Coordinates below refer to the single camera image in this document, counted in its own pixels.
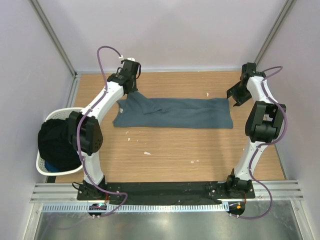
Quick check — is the white laundry basket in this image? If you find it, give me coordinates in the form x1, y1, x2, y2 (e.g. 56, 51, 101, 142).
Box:
35, 107, 83, 177

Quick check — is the aluminium rail frame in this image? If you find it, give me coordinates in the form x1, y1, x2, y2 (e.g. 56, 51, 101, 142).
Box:
30, 180, 304, 203

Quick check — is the grey-blue t shirt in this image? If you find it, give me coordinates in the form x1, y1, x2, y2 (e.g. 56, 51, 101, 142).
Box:
113, 91, 233, 129

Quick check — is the white slotted cable duct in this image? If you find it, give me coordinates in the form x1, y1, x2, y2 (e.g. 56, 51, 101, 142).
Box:
42, 202, 229, 213

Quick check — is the black t shirt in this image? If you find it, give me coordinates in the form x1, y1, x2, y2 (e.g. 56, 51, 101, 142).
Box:
37, 119, 81, 172

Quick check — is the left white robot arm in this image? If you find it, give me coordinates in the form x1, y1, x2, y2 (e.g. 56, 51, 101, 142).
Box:
67, 58, 141, 200

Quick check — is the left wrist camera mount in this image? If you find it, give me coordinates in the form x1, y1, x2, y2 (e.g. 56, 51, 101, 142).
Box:
118, 55, 136, 62

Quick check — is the left corner aluminium post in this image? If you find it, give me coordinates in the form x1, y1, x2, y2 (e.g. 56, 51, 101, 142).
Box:
28, 0, 77, 78

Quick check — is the corner aluminium post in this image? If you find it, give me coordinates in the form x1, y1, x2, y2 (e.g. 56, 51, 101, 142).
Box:
28, 0, 77, 78
254, 0, 297, 66

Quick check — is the right corner aluminium post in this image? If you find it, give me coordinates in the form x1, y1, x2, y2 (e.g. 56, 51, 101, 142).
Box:
254, 0, 297, 66

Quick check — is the blue garment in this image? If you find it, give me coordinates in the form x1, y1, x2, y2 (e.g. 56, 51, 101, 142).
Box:
44, 161, 60, 173

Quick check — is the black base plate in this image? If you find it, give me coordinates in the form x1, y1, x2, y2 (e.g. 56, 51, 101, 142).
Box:
77, 181, 256, 205

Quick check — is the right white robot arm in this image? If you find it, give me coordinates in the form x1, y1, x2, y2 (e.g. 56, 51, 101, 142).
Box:
225, 62, 287, 198

